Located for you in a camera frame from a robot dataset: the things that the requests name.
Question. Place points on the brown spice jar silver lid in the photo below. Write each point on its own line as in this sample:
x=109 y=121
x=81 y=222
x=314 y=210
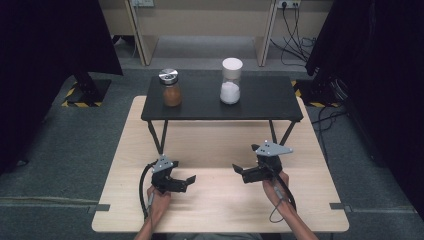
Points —
x=171 y=91

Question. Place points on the black metal shelf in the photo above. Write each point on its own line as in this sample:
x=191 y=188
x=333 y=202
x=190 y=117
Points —
x=260 y=100

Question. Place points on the person's grey clothing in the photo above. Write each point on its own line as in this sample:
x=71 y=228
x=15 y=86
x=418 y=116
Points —
x=213 y=237

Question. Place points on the person's left hand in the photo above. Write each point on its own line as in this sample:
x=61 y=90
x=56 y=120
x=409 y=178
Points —
x=160 y=203

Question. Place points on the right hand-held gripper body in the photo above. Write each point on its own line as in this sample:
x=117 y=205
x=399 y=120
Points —
x=271 y=149

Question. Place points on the black curtain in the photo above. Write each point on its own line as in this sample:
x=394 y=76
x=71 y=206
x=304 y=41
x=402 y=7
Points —
x=40 y=66
x=386 y=83

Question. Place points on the person's right hand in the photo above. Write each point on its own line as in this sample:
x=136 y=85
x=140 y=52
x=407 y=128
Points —
x=275 y=196

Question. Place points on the white wall socket with plugs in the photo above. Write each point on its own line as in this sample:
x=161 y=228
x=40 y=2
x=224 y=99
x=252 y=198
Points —
x=288 y=3

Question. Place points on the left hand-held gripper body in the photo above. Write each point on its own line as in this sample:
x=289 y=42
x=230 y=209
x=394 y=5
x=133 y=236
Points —
x=162 y=165

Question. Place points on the white powder jar white lid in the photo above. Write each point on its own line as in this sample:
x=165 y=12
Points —
x=230 y=86

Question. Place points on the black stand base striped tape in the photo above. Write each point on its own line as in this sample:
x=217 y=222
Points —
x=88 y=95
x=320 y=95

